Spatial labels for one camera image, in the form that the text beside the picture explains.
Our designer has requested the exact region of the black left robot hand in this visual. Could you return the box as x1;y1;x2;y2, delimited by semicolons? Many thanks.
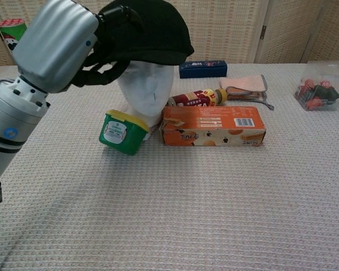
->
72;5;144;88

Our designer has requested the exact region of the black baseball cap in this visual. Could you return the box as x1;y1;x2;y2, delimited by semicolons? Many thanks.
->
97;0;195;67

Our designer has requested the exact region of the white foam mannequin head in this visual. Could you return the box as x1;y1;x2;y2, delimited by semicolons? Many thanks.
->
116;59;175;141

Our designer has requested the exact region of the green tub with yellow lid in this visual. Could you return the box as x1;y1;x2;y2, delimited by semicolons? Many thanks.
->
98;109;150;155

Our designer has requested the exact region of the red label milk tea bottle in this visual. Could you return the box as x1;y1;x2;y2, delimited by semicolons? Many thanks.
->
167;88;228;108

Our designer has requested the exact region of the green Pringles can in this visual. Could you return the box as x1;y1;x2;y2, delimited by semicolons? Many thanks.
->
0;18;28;55

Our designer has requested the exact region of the dark blue rectangular box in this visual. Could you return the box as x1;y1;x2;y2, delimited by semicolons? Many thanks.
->
179;60;228;79

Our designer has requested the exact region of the orange biscuit box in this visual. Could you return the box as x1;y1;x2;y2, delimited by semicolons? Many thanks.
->
159;106;267;147

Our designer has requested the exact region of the woven beige folding screen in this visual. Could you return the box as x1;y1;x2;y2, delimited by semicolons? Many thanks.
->
0;0;339;69

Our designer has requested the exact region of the pink cloth with grey trim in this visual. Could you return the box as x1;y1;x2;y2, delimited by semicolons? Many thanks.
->
219;75;275;111

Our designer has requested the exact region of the white woven tablecloth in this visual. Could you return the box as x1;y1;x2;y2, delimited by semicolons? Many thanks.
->
0;62;339;271

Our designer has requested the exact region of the clear plastic box of clips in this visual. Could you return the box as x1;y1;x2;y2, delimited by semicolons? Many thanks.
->
293;60;339;112

